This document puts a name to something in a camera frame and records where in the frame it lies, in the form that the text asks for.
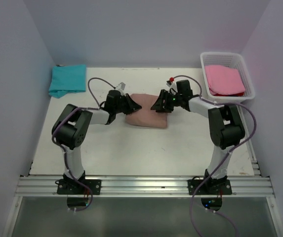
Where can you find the folded teal t-shirt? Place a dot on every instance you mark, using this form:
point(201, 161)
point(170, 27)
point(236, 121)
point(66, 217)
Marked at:
point(67, 79)

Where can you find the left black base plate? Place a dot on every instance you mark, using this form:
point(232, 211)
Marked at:
point(73, 188)

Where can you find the dusty pink printed t-shirt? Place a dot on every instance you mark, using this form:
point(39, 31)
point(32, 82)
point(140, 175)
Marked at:
point(146, 117)

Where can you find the white plastic basket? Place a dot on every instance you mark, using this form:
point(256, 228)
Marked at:
point(230, 60)

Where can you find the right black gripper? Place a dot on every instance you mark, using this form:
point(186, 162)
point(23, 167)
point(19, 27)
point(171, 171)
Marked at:
point(160, 106)

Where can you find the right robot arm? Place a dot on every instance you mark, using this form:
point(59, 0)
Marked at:
point(225, 127)

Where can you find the aluminium mounting rail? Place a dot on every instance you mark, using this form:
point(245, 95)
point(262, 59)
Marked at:
point(148, 187)

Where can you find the folded pink t-shirt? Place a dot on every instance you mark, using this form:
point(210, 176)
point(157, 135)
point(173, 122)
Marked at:
point(221, 79)

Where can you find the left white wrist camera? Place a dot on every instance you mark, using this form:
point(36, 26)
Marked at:
point(120, 87)

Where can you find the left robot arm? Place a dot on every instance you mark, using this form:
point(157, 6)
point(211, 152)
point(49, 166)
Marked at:
point(70, 129)

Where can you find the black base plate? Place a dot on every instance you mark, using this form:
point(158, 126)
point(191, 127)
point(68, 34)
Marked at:
point(73, 188)
point(209, 188)

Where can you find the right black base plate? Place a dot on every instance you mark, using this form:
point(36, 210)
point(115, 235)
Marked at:
point(209, 188)

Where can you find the red t-shirt in basket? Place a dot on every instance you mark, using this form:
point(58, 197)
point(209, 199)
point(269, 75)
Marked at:
point(227, 95)

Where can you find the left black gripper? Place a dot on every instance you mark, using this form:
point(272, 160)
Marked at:
point(132, 105)

